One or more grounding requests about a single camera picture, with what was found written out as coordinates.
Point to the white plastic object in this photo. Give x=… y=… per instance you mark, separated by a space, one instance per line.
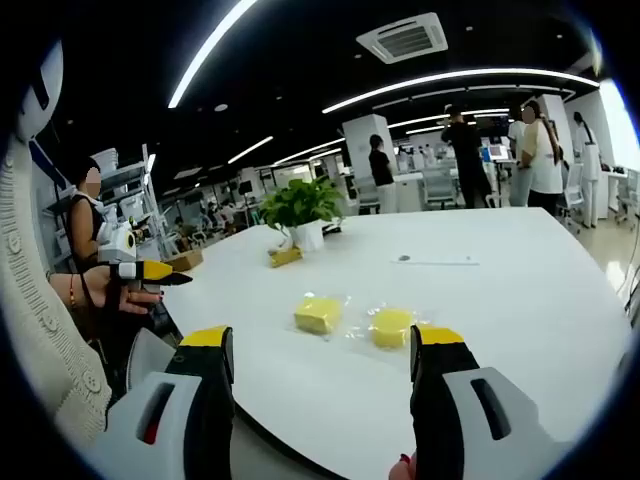
x=147 y=355

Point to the white square pillar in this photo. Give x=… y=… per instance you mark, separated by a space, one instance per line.
x=362 y=145

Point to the square yellow silicone block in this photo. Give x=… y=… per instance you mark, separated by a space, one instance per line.
x=317 y=312

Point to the white worn device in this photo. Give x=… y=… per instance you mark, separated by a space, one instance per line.
x=47 y=85

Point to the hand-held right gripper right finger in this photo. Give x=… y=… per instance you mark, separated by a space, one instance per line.
x=450 y=400

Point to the person's right hand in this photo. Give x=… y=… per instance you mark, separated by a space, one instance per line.
x=404 y=469

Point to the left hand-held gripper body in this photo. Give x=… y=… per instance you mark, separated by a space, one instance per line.
x=117 y=245

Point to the short ceiling light strip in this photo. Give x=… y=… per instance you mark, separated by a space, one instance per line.
x=250 y=150

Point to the clear plastic wrap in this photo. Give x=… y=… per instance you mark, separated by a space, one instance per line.
x=425 y=320
x=346 y=305

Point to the grey office chair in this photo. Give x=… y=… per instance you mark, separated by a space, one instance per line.
x=570 y=197
x=439 y=190

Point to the curved ceiling light strip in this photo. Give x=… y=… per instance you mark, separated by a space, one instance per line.
x=450 y=77

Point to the ceiling air vent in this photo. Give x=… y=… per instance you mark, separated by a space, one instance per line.
x=405 y=37

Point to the white storage shelf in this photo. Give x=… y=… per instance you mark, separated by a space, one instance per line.
x=130 y=195

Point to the person's left hand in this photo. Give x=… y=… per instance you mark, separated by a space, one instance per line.
x=107 y=292

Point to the cream knit sweater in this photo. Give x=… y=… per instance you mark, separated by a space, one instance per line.
x=35 y=280

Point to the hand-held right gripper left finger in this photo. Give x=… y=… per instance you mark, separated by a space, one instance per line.
x=195 y=410

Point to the cardboard box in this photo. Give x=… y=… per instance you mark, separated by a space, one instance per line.
x=184 y=260

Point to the round yellow silicone block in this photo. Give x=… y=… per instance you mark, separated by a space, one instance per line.
x=391 y=327

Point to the potted green plant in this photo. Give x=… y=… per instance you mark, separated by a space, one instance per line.
x=300 y=205

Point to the long ceiling light strip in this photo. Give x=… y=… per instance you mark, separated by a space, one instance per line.
x=210 y=50

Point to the small yellow silicone block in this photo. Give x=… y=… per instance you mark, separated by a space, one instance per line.
x=286 y=257

